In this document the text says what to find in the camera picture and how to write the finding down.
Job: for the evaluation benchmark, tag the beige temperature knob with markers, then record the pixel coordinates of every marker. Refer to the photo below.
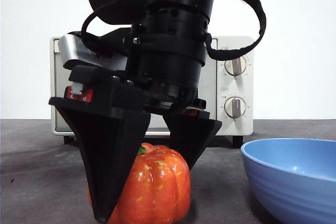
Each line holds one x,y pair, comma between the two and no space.
237,67

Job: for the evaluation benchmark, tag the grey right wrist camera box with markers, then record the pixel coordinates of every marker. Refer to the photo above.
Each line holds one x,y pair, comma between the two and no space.
71,48

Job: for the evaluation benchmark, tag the orange pumpkin with green stem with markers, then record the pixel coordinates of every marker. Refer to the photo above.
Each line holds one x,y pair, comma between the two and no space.
157,187

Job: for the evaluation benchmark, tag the cream Toshiba toaster oven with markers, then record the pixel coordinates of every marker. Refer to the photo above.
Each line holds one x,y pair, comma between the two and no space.
248,90

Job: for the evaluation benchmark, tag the beige timer knob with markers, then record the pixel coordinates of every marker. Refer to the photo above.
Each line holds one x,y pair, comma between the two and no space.
236,107

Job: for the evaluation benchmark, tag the blue ribbed bowl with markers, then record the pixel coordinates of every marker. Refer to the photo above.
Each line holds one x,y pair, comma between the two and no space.
288,197

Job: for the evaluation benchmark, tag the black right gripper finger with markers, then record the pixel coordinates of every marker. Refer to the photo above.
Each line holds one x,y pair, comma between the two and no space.
191,140
105,155

